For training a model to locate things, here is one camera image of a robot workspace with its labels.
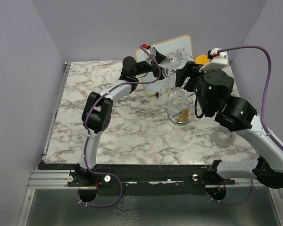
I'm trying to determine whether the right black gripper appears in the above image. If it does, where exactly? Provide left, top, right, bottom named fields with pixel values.
left=175, top=60, right=211, bottom=114

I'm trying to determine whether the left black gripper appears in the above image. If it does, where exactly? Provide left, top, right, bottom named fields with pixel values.
left=133, top=49, right=175, bottom=79

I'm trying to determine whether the clear wine glass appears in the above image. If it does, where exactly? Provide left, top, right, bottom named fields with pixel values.
left=168, top=87, right=193, bottom=113
left=167, top=48, right=194, bottom=68
left=189, top=111, right=201, bottom=122
left=158, top=66, right=176, bottom=101

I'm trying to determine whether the clear wine glass front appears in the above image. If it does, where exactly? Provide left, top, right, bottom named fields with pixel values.
left=158, top=66, right=176, bottom=101

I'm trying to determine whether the orange plastic wine glass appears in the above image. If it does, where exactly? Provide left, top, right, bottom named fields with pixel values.
left=195, top=55, right=211, bottom=65

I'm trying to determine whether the clear wine glass back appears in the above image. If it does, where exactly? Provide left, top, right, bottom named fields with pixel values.
left=168, top=87, right=193, bottom=113

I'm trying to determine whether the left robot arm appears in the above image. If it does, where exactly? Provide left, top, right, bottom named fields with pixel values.
left=67, top=44, right=166, bottom=186

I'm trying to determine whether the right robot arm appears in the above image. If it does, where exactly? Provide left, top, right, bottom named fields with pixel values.
left=175, top=61, right=283, bottom=189

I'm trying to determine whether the chrome wine glass rack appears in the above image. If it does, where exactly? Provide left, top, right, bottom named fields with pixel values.
left=166, top=54, right=196, bottom=126

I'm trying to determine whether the clear tape roll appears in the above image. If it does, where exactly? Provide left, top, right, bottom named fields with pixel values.
left=211, top=126, right=235, bottom=147

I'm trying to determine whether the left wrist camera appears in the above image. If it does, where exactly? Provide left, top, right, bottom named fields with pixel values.
left=141, top=44, right=157, bottom=60

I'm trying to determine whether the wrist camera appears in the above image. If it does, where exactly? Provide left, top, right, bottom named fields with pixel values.
left=199, top=48, right=229, bottom=72
left=141, top=44, right=157, bottom=60

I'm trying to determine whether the small whiteboard yellow frame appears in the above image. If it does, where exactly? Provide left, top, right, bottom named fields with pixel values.
left=135, top=34, right=193, bottom=97

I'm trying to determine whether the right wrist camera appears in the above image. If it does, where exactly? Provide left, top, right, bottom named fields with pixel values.
left=199, top=48, right=229, bottom=72

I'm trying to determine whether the black front mounting rail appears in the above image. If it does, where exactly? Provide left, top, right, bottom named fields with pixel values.
left=38, top=162, right=235, bottom=196

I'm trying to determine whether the purple cable loop left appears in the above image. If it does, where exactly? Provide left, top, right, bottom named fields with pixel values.
left=77, top=173, right=123, bottom=208

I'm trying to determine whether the purple cable loop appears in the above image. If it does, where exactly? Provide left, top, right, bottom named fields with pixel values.
left=77, top=173, right=123, bottom=208
left=205, top=178, right=254, bottom=205

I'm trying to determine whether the purple cable loop right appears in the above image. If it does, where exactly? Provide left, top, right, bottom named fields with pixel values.
left=205, top=178, right=254, bottom=205

